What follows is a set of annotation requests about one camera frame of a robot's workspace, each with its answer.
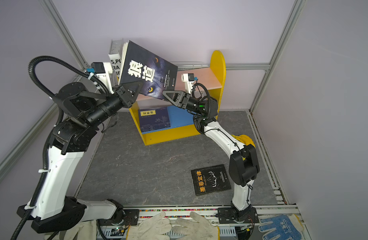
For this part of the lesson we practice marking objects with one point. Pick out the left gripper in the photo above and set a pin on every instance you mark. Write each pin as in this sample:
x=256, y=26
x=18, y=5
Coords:
x=124, y=95

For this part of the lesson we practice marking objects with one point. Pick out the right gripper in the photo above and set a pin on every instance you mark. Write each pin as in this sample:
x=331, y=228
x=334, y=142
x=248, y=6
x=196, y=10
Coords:
x=188, y=102

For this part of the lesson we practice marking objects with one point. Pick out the black wolf cover book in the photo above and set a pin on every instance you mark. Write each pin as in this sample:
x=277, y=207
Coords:
x=156, y=73

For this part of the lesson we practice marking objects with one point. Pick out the blue book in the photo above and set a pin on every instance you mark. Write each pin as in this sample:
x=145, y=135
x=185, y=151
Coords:
x=154, y=119

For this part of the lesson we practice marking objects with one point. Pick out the white book black lettering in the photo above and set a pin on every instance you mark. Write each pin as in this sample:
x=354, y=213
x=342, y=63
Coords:
x=115, y=55

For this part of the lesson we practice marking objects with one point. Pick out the black book yellow title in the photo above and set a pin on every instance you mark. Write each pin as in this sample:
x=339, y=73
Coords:
x=210, y=180

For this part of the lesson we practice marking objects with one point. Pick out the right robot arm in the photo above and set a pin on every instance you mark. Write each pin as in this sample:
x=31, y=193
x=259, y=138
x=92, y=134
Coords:
x=244, y=165

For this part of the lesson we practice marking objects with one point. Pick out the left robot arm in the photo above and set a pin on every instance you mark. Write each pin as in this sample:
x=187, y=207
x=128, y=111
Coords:
x=80, y=114

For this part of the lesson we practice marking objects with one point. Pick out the yellow bookshelf pink blue shelves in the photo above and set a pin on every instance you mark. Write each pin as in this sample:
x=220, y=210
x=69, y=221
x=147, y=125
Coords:
x=182, y=125

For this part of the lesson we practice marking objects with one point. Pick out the yellow toy banana bunch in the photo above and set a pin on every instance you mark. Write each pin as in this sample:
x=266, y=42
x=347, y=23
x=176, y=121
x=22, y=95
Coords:
x=246, y=140

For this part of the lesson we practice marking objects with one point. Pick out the white work glove centre-left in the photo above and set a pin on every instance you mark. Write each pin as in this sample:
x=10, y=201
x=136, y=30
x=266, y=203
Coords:
x=154, y=228

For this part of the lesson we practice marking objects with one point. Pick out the white work glove centre-right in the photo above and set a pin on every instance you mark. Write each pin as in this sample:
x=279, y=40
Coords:
x=199, y=228

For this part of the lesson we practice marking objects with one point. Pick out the blue dotted work glove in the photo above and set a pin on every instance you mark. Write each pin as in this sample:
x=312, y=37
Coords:
x=281, y=227

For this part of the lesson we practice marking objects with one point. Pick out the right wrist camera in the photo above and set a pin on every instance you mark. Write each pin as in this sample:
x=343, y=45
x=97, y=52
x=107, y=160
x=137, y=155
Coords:
x=189, y=81

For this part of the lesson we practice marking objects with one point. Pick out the white wire basket behind shelf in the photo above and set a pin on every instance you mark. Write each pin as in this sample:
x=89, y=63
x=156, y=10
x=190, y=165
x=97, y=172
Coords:
x=184, y=66

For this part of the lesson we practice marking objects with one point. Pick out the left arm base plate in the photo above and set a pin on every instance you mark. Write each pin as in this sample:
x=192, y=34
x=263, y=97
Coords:
x=127, y=217

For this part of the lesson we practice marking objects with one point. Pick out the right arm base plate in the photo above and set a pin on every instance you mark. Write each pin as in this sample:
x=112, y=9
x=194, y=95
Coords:
x=233, y=216

